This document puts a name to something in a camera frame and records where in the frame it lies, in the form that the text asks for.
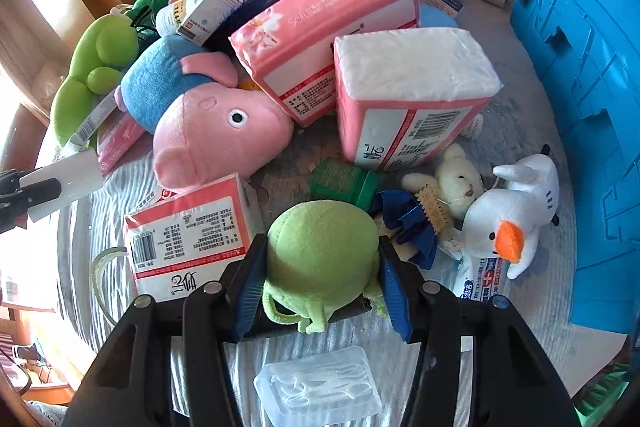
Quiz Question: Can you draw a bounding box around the upright pink tissue pack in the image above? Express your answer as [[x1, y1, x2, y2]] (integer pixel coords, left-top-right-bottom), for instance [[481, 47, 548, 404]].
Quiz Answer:
[[334, 27, 502, 171]]

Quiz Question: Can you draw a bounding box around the red white tissue pack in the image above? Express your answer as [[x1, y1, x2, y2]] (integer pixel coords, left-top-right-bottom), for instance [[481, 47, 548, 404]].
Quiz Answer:
[[124, 173, 264, 303]]

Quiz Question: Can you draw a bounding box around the green jar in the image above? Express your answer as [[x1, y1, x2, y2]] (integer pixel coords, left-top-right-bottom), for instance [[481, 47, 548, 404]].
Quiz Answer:
[[310, 158, 378, 211]]

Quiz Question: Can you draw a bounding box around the white medicine bottle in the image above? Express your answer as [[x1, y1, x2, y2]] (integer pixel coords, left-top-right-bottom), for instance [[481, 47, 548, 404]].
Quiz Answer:
[[155, 0, 186, 37]]

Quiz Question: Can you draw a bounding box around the large green frog plush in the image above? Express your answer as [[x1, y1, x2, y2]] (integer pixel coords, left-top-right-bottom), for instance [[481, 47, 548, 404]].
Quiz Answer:
[[50, 14, 139, 146]]

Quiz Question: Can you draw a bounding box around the clear plastic case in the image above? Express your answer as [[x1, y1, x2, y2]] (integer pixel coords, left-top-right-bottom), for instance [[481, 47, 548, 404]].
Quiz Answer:
[[254, 346, 382, 427]]

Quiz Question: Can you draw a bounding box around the small white bear plush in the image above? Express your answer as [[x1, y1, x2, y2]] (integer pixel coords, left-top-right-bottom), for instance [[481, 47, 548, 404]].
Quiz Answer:
[[400, 143, 485, 221]]

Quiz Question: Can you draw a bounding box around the white duck plush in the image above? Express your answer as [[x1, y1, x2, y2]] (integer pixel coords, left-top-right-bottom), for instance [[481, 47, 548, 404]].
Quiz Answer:
[[462, 145, 560, 280]]

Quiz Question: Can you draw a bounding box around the alcohol wipes pack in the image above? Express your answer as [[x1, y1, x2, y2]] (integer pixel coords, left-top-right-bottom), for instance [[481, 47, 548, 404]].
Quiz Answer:
[[444, 251, 510, 303]]

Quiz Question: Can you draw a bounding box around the blue plastic crate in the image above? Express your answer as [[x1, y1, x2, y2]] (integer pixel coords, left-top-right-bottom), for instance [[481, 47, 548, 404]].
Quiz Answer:
[[511, 0, 639, 335]]

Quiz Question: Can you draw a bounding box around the large pink tissue pack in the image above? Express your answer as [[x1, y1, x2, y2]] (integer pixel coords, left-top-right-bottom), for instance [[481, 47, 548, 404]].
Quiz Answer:
[[230, 0, 419, 127]]

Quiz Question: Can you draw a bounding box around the small silver box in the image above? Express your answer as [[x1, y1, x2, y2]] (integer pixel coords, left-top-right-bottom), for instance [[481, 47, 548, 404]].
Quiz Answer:
[[174, 0, 244, 46]]

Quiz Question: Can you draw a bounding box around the white long box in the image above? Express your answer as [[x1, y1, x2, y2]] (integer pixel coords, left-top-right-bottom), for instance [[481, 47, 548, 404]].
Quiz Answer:
[[20, 148, 103, 222]]

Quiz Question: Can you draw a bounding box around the pink pig plush head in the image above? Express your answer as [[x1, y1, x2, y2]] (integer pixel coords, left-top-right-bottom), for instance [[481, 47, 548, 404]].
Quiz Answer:
[[153, 52, 294, 192]]

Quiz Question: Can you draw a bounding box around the small green frog plush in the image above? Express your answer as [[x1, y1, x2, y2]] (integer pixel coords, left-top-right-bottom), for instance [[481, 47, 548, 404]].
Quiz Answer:
[[262, 199, 388, 334]]

